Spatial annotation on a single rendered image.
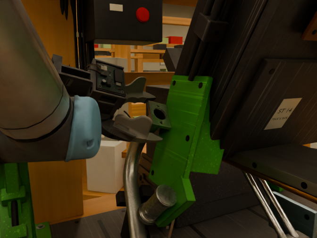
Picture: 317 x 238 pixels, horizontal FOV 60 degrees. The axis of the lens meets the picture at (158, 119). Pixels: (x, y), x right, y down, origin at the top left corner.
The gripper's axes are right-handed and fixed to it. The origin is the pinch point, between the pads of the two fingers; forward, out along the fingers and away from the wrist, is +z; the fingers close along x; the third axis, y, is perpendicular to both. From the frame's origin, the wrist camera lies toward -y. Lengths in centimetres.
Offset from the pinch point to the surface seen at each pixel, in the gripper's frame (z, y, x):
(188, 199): 3.0, 2.3, -16.3
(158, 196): -0.8, -0.3, -15.2
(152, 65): 414, -592, 802
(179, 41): 353, -341, 623
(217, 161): 10.0, 3.4, -9.4
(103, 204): 5.8, -43.4, 0.3
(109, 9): -9.2, 3.2, 26.3
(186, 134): 2.7, 5.5, -6.5
